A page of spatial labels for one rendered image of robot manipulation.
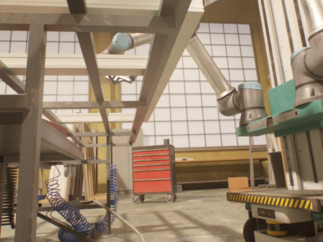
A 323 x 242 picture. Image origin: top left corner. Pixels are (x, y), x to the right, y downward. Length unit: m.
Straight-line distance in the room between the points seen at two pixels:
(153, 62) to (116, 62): 0.23
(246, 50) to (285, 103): 9.31
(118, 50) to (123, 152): 6.98
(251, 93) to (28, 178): 1.43
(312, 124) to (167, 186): 3.42
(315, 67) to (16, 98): 1.16
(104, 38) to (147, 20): 8.92
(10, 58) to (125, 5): 0.61
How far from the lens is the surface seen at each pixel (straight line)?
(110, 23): 0.70
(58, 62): 1.17
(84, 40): 0.83
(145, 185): 4.78
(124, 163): 8.32
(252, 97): 1.76
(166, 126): 9.08
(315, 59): 1.34
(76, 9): 0.70
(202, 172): 9.20
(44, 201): 5.28
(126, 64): 1.14
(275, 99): 1.79
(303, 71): 1.42
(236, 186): 4.39
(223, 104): 1.91
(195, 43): 1.89
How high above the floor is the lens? 0.43
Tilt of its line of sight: 14 degrees up
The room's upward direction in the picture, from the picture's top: 3 degrees counter-clockwise
